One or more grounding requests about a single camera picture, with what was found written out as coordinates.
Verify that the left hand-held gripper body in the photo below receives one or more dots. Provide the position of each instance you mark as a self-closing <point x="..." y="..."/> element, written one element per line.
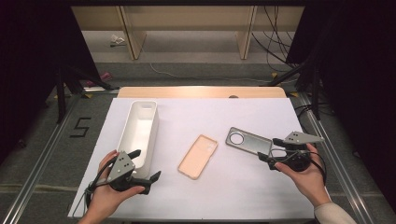
<point x="121" y="168"/>

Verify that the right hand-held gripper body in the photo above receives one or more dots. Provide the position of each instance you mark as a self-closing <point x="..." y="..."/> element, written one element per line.
<point x="299" y="138"/>

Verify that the aluminium floor rail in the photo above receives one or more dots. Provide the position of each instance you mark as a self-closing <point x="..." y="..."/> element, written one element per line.
<point x="336" y="161"/>
<point x="40" y="161"/>

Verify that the white plastic storage box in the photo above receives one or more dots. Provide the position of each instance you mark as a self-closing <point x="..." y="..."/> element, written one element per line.
<point x="140" y="130"/>

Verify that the light wooden shelf unit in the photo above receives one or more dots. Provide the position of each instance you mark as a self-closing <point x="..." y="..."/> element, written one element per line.
<point x="186" y="18"/>

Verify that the beige phone case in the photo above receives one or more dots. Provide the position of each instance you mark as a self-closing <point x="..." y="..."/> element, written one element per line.
<point x="197" y="157"/>

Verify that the dark curtain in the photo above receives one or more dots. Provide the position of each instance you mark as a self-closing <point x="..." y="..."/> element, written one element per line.
<point x="364" y="77"/>
<point x="28" y="62"/>

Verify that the pink object on floor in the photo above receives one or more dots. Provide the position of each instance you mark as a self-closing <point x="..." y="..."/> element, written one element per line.
<point x="106" y="76"/>

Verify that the person's left hand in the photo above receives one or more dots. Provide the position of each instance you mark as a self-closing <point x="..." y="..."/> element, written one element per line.
<point x="107" y="199"/>

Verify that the white crumpled item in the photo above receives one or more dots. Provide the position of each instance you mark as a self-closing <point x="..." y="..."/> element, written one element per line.
<point x="116" y="39"/>

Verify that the grey clear phone case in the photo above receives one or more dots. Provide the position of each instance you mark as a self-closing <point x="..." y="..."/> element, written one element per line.
<point x="249" y="141"/>

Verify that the black metal stand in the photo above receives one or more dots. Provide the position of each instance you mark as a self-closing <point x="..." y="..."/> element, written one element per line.
<point x="316" y="93"/>
<point x="60" y="93"/>

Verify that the person's right hand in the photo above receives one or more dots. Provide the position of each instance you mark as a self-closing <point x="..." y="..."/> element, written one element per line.
<point x="308" y="183"/>

